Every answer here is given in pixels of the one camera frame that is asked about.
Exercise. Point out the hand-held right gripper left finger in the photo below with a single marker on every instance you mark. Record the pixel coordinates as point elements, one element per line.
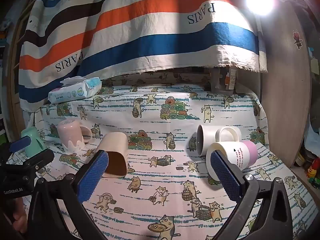
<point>93,175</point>

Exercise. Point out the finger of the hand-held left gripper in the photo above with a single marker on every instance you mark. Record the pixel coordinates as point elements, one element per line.
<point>19,145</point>
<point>40,158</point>

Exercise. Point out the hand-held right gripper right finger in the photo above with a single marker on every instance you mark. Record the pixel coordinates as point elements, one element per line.
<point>226,177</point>

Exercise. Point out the mint green cup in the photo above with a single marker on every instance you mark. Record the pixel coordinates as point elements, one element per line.
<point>35,140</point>

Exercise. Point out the pink cup with white drip rim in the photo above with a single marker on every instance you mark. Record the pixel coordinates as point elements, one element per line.
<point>68,132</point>

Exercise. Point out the beige plastic cup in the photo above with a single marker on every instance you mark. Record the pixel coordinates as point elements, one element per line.
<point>115,142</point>

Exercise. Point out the person's left hand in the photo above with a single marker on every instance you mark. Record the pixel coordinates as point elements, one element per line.
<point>20,218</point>

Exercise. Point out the white mug with pink base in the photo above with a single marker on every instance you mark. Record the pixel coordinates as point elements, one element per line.
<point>237,156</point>

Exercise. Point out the white mug with dark inside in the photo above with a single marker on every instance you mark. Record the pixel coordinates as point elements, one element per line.
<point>210,135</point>

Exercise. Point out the cat printed cloth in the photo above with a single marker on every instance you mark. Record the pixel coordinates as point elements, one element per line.
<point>162,180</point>

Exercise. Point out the wet wipes packet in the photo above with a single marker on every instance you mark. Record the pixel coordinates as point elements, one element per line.
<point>75,90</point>

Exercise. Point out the colourful toy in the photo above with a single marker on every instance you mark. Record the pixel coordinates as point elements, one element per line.
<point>313,172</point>

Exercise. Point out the clear container with orange label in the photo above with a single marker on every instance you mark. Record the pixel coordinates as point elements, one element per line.
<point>229,80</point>

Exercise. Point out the wooden board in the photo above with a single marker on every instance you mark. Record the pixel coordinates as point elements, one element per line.
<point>282,92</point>

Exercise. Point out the striped blanket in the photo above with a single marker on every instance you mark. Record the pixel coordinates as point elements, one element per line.
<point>150,30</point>

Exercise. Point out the bear sticker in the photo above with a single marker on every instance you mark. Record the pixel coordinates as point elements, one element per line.
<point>297,38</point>

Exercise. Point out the bright lamp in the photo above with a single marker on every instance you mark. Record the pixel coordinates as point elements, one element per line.
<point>259,1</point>

